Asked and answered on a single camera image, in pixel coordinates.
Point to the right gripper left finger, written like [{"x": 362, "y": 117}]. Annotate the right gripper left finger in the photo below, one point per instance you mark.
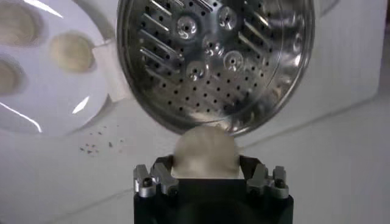
[{"x": 161, "y": 179}]

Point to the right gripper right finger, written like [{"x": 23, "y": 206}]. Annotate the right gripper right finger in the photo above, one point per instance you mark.
[{"x": 262, "y": 181}]

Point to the white steamed baozi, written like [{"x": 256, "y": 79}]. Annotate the white steamed baozi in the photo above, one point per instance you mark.
[
  {"x": 15, "y": 24},
  {"x": 71, "y": 51},
  {"x": 9, "y": 76},
  {"x": 205, "y": 152}
]

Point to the perforated steel steamer basket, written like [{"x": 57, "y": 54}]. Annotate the perforated steel steamer basket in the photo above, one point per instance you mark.
[{"x": 213, "y": 76}]

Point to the scattered dark crumbs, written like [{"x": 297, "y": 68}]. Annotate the scattered dark crumbs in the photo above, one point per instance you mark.
[{"x": 110, "y": 144}]

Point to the round white plate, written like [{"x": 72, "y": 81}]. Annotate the round white plate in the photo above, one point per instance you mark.
[{"x": 61, "y": 97}]

